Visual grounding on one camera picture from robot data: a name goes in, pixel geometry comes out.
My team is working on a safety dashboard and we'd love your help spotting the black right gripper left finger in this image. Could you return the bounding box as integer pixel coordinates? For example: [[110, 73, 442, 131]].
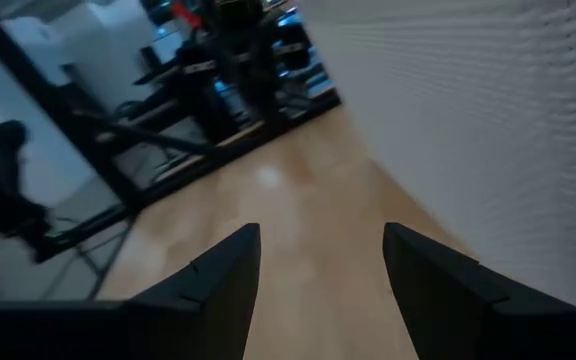
[[127, 222, 263, 360]]

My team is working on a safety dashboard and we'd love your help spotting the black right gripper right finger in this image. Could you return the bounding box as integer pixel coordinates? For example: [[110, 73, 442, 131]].
[[381, 222, 576, 360]]

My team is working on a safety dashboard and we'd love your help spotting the white plastic laundry basket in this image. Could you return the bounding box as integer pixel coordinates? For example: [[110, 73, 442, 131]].
[[301, 0, 576, 308]]

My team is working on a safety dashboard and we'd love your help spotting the black aluminium table frame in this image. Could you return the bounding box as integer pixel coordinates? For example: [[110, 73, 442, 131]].
[[0, 0, 343, 263]]

